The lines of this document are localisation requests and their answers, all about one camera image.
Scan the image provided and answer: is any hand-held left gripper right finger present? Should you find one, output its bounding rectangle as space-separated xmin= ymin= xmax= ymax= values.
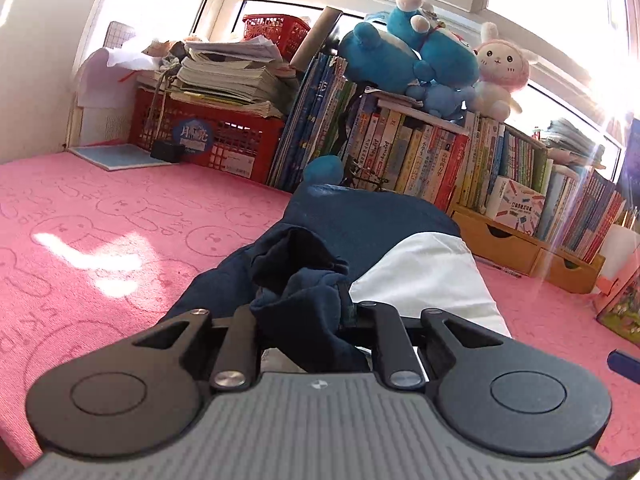
xmin=357 ymin=301 xmax=507 ymax=392

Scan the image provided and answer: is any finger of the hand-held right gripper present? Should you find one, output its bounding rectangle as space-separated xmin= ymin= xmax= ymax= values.
xmin=606 ymin=350 xmax=640 ymax=378

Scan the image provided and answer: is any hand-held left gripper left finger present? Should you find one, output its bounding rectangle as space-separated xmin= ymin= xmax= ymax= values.
xmin=131 ymin=305 xmax=262 ymax=393

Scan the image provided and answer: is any navy and white jacket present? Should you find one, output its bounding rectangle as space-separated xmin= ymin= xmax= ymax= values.
xmin=160 ymin=182 xmax=513 ymax=373

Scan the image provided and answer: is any dark pen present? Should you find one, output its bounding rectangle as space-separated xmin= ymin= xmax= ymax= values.
xmin=477 ymin=258 xmax=523 ymax=279

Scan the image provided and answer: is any wooden drawer organizer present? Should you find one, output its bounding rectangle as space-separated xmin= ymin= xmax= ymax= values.
xmin=450 ymin=202 xmax=606 ymax=295

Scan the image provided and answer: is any black miniature bicycle model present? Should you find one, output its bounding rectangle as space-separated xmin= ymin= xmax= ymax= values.
xmin=342 ymin=157 xmax=391 ymax=192

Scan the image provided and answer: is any pink rabbit-print mat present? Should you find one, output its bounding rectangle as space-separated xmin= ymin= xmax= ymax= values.
xmin=0 ymin=152 xmax=640 ymax=471

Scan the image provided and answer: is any row of upright books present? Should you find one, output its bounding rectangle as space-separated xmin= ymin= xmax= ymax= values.
xmin=267 ymin=52 xmax=628 ymax=266

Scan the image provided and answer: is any white colourful-print card box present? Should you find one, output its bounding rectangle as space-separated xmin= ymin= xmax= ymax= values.
xmin=486 ymin=176 xmax=547 ymax=233

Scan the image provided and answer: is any small black box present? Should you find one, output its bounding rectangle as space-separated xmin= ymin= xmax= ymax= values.
xmin=150 ymin=139 xmax=183 ymax=163

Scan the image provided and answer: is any large red plastic crate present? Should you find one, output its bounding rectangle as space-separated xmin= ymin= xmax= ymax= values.
xmin=127 ymin=85 xmax=286 ymax=171

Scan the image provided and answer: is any light blue notebook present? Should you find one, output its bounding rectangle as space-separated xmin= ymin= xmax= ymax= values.
xmin=67 ymin=143 xmax=163 ymax=172

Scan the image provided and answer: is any pile of loose papers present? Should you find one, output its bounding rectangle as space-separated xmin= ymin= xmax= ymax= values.
xmin=542 ymin=118 xmax=608 ymax=167

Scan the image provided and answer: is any small light blue plush toy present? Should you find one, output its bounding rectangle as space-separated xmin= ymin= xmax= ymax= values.
xmin=406 ymin=82 xmax=477 ymax=120

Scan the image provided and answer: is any stack of paper workbooks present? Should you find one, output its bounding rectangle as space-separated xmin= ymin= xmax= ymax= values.
xmin=140 ymin=37 xmax=296 ymax=121

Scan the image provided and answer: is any blue and white plush toy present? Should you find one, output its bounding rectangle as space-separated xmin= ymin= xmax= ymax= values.
xmin=386 ymin=0 xmax=481 ymax=86

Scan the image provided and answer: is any white and pink rabbit plush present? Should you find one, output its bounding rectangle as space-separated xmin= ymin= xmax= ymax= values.
xmin=467 ymin=22 xmax=535 ymax=122

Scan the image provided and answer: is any white cloth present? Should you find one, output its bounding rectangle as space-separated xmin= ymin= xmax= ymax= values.
xmin=75 ymin=40 xmax=171 ymax=111

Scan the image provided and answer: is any grey tube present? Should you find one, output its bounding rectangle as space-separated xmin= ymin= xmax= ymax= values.
xmin=290 ymin=6 xmax=343 ymax=72

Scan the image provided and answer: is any small red plastic basket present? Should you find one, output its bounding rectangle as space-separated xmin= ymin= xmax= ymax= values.
xmin=242 ymin=13 xmax=311 ymax=58

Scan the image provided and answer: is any black strap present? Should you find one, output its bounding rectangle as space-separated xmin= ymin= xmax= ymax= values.
xmin=334 ymin=82 xmax=361 ymax=161

